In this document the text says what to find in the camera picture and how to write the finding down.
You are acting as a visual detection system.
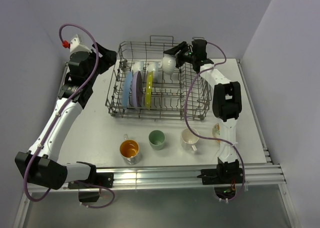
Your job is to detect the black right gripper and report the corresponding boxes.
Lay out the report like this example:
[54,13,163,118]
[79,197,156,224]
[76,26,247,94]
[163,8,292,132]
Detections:
[163,42,197,69]

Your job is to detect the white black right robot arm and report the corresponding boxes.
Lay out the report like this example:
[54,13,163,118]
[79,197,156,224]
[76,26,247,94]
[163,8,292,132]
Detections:
[162,39,245,186]

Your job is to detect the grey wire dish rack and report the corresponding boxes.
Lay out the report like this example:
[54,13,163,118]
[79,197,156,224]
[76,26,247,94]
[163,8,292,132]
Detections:
[105,36,212,120]

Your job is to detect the aluminium frame rail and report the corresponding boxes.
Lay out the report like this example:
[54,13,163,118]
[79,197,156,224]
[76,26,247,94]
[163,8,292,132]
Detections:
[13,163,301,228]

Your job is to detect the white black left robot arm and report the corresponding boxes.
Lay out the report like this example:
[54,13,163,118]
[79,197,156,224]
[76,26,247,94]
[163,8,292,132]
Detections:
[14,41,117,190]

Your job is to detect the lilac plastic plate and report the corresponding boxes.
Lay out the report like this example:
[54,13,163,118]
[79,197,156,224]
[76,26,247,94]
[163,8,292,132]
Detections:
[131,71,143,108]

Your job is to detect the floral mug orange inside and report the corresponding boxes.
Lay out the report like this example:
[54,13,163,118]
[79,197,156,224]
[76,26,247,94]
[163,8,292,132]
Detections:
[119,134,141,165]

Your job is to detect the white bowl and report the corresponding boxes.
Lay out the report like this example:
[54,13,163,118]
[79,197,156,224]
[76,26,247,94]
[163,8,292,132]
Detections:
[146,61,159,82]
[131,61,144,73]
[161,55,176,75]

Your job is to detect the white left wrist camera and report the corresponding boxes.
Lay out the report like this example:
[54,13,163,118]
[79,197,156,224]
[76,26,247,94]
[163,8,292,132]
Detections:
[62,34,91,54]

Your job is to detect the green polka-dot plate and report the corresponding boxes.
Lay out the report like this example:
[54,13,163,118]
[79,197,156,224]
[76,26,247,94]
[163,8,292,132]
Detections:
[144,71,153,110]

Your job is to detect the cream white mug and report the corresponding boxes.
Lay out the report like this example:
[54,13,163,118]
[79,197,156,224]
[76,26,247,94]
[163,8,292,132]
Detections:
[180,128,199,153]

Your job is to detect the green cup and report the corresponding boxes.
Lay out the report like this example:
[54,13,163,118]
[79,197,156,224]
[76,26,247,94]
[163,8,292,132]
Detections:
[148,130,166,150]

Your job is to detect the blue plastic plate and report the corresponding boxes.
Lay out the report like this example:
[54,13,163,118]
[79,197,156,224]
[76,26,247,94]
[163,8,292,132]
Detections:
[121,71,133,110]

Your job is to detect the floral painted bowl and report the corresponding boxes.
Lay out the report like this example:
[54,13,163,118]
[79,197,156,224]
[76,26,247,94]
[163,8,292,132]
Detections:
[212,123,221,144]

